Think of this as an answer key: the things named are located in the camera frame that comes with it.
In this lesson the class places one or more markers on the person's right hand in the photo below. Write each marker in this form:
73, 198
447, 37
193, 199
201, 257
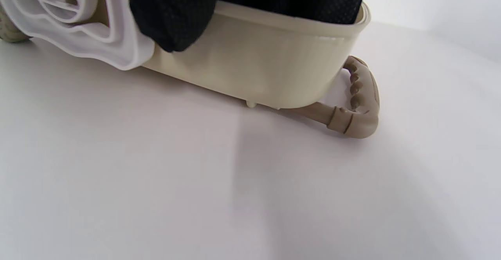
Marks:
172, 13

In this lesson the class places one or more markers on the beige hard-shell suitcase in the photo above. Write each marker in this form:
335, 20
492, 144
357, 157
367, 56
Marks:
258, 56

